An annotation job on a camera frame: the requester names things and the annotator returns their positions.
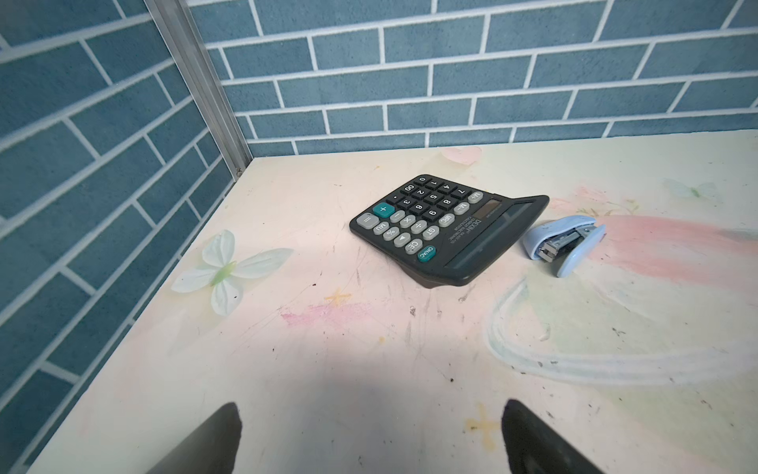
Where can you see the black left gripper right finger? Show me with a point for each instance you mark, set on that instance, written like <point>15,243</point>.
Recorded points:
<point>532,446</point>

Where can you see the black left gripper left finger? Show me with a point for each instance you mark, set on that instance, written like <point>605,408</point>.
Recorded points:
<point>211,448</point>

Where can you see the light blue stapler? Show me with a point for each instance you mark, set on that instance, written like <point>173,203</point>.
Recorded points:
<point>563,243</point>

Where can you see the black desktop calculator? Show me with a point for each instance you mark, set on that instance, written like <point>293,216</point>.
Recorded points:
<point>442,233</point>

